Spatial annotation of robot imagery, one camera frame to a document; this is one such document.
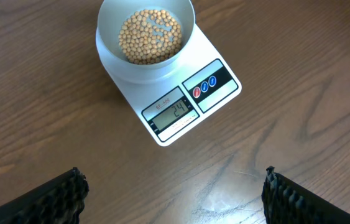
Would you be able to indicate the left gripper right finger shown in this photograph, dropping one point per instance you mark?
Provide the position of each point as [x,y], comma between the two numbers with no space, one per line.
[286,202]

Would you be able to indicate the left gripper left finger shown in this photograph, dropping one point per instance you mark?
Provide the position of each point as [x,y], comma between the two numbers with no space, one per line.
[60,200]

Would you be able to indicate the soybeans in bowl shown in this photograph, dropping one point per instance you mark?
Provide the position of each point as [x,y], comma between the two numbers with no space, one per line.
[150,36]

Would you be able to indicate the white kitchen scale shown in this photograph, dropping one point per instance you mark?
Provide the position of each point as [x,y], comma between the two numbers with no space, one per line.
[173,99]

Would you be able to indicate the grey bowl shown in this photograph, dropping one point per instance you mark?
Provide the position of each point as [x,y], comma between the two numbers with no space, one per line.
[113,13]

